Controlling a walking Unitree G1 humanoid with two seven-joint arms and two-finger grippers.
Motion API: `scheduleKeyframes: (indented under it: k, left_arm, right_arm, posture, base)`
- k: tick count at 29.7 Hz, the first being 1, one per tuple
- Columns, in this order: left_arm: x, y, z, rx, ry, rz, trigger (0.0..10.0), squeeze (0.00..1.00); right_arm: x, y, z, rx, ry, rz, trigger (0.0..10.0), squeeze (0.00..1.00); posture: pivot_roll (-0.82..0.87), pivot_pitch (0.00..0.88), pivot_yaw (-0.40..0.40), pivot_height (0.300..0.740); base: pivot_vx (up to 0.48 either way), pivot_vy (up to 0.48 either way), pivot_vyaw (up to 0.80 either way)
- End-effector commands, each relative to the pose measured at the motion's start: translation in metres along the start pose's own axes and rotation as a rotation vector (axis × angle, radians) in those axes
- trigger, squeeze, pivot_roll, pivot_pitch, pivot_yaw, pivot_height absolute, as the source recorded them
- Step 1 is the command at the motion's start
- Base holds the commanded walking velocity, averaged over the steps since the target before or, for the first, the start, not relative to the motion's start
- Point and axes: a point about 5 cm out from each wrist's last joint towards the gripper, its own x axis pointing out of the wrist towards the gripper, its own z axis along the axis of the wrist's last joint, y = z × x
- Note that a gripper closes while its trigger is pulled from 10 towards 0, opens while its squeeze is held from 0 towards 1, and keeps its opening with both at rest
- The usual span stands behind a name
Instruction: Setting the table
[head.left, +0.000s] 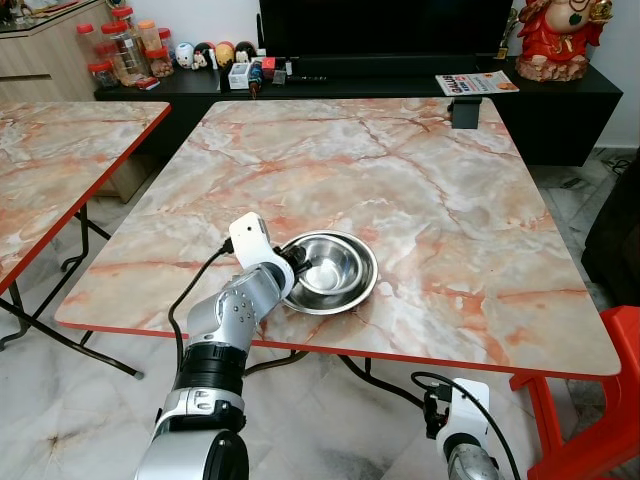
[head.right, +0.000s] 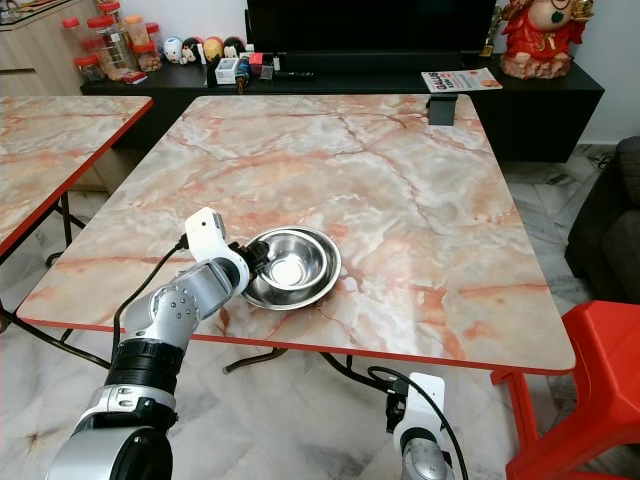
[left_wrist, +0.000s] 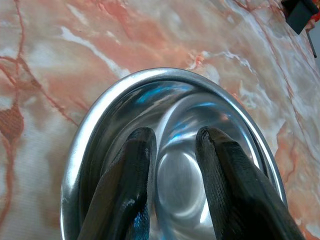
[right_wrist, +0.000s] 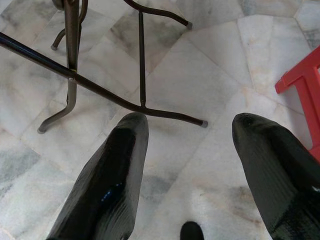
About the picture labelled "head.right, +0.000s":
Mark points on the small red box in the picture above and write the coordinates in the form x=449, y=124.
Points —
x=256, y=61

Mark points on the black table edge clamp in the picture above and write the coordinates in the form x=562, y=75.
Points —
x=442, y=108

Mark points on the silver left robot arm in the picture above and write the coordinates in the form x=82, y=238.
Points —
x=180, y=305

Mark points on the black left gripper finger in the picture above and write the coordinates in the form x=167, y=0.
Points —
x=258, y=249
x=260, y=272

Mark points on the white orange printed flyer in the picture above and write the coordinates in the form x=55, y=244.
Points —
x=460, y=80

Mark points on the small white box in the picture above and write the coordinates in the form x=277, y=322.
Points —
x=227, y=72

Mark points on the tall red-lid clear jar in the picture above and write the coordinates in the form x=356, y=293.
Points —
x=73, y=38

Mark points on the yellow round figurine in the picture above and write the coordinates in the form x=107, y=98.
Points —
x=215, y=50

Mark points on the dark grey sofa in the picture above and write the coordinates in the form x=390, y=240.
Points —
x=605, y=220

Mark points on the red laughing Buddha statue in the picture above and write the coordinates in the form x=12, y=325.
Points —
x=545, y=38

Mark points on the light wooden cabinet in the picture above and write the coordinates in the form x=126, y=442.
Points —
x=40, y=55

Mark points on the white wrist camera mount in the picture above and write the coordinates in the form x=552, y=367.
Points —
x=425, y=405
x=207, y=232

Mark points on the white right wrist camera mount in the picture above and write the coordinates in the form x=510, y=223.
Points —
x=425, y=405

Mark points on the black remote control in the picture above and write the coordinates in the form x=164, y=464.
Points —
x=292, y=75

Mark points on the black round figurine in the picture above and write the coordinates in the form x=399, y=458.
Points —
x=234, y=48
x=194, y=51

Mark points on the black folding table leg frame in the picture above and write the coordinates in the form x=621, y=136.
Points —
x=70, y=345
x=360, y=375

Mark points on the black flat television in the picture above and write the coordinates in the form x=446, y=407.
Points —
x=370, y=30

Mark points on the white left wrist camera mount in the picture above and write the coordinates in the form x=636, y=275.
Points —
x=207, y=232

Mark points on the black low tv cabinet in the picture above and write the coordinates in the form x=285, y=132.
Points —
x=540, y=115

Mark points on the small red-lid jar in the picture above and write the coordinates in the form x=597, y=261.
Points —
x=88, y=70
x=147, y=58

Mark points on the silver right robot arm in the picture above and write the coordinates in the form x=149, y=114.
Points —
x=428, y=460

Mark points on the white blue round figurine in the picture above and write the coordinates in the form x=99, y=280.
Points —
x=174, y=50

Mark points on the red plastic stool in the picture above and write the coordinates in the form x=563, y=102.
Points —
x=585, y=400

